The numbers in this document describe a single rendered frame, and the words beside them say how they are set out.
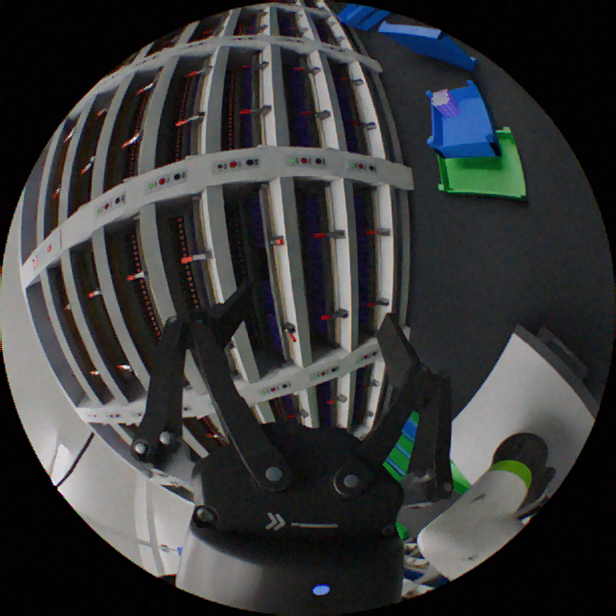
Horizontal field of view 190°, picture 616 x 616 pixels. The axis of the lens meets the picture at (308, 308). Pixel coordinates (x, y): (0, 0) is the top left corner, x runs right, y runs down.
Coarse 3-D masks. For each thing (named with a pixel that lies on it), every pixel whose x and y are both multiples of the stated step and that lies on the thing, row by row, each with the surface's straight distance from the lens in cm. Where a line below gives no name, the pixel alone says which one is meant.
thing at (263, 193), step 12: (264, 192) 59; (264, 204) 58; (264, 216) 57; (264, 228) 58; (276, 252) 57; (276, 276) 59; (276, 288) 60; (276, 300) 61; (276, 312) 63; (288, 348) 69
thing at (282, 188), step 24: (240, 192) 68; (288, 192) 56; (240, 216) 69; (288, 216) 55; (288, 240) 54; (288, 264) 55; (288, 288) 57; (288, 312) 62; (264, 336) 79; (288, 360) 72
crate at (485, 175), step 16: (512, 144) 74; (448, 160) 79; (464, 160) 76; (480, 160) 74; (496, 160) 72; (512, 160) 72; (448, 176) 77; (464, 176) 75; (480, 176) 73; (496, 176) 71; (512, 176) 70; (448, 192) 72; (464, 192) 69; (480, 192) 66; (496, 192) 65; (512, 192) 69
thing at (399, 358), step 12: (384, 324) 20; (396, 324) 18; (384, 336) 19; (396, 336) 17; (384, 348) 18; (396, 348) 16; (408, 348) 15; (384, 360) 18; (396, 360) 16; (408, 360) 15; (396, 372) 16; (408, 372) 15; (396, 384) 16
